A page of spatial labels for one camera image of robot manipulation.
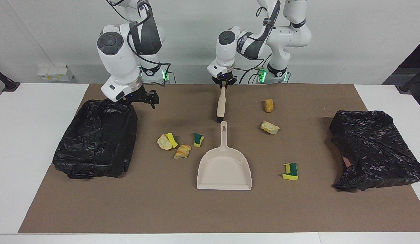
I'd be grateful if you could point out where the beige hand brush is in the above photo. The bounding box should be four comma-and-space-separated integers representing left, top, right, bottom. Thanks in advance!
216, 81, 228, 123

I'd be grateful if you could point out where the round pale bread chunk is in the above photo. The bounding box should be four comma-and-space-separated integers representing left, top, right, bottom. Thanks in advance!
157, 134, 172, 150

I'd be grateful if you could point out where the notched green yellow sponge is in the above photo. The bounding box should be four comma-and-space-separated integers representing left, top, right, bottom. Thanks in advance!
282, 163, 299, 180

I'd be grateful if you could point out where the loose black trash bag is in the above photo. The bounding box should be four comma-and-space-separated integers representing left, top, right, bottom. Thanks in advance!
329, 110, 420, 192

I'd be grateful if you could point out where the right black trash bag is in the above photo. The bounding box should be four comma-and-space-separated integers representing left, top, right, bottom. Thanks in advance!
53, 98, 138, 179

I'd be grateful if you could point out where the striped croissant piece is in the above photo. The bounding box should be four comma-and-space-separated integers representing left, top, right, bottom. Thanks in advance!
173, 144, 192, 159

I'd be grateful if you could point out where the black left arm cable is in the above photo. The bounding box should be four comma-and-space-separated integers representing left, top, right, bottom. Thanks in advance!
257, 6, 276, 43

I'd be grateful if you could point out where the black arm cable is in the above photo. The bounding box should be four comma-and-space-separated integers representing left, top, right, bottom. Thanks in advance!
106, 0, 163, 70
257, 6, 276, 43

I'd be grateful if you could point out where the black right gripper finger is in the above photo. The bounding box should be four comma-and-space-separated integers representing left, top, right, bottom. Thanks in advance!
148, 90, 160, 109

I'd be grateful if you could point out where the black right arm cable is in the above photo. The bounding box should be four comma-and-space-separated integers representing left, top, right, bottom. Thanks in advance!
106, 0, 163, 70

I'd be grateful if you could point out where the beige plastic dustpan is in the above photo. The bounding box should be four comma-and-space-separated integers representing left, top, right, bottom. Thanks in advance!
197, 121, 252, 191

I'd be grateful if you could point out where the black left base cable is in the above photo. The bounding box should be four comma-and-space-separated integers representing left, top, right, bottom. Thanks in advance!
234, 66, 265, 84

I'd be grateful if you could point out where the brown table mat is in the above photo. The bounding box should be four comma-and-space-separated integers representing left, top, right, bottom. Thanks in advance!
18, 84, 420, 233

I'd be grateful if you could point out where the thick yellow green sponge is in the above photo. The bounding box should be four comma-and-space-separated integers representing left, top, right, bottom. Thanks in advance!
165, 133, 179, 149

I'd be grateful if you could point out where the white wall socket box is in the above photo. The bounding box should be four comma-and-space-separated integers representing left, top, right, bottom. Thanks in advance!
38, 65, 74, 82

